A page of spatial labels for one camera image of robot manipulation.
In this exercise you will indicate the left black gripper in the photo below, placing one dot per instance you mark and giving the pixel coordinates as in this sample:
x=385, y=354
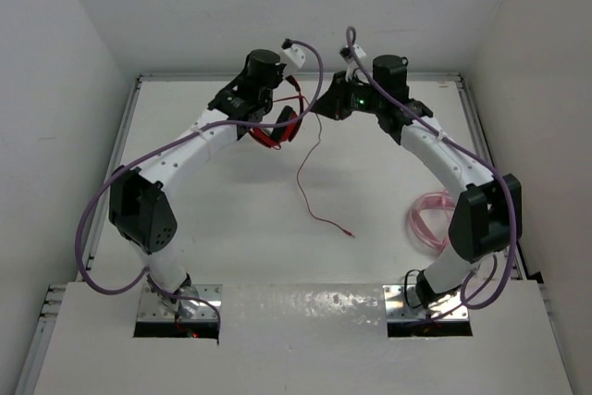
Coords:
x=287, y=122

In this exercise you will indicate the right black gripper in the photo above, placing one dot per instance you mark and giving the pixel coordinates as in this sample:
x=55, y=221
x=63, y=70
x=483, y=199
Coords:
x=333, y=104

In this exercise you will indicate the red black headphones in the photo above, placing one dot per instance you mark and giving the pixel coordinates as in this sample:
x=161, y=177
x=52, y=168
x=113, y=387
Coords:
x=288, y=117

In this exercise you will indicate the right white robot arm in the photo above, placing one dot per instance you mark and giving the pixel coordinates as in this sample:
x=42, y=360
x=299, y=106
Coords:
x=487, y=216

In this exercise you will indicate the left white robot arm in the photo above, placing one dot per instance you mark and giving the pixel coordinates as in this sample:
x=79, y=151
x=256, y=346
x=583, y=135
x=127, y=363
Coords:
x=140, y=202

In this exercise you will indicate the pink headphones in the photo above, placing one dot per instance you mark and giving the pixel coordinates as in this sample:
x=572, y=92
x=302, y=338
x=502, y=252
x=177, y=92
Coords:
x=427, y=222

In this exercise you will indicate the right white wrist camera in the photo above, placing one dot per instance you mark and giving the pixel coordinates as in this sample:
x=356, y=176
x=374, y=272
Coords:
x=355, y=55

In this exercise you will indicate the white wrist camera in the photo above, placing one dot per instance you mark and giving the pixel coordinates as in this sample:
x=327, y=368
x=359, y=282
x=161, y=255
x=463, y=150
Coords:
x=355, y=55
x=292, y=56

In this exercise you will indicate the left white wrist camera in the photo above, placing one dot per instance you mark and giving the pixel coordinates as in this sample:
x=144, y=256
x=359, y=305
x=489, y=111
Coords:
x=292, y=56

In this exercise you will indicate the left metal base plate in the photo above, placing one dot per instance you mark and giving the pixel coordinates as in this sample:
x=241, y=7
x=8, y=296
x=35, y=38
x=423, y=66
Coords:
x=155, y=308

